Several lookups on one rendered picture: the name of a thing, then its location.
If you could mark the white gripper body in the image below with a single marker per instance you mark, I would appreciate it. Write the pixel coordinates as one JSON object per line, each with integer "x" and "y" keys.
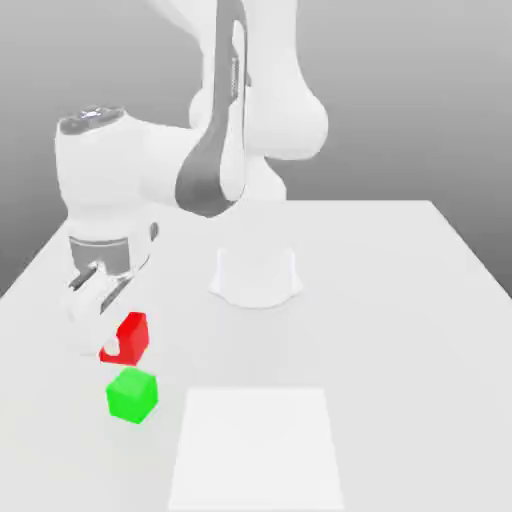
{"x": 86, "y": 308}

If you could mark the small green cube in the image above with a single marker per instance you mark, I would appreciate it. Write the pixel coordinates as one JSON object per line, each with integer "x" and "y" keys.
{"x": 132, "y": 396}

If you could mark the small red cube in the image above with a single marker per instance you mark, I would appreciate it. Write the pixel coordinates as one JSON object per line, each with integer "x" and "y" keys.
{"x": 134, "y": 336}

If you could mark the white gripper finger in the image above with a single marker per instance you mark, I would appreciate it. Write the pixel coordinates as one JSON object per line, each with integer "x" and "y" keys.
{"x": 112, "y": 346}

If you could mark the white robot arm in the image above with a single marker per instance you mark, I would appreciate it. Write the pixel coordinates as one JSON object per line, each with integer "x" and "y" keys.
{"x": 120, "y": 168}

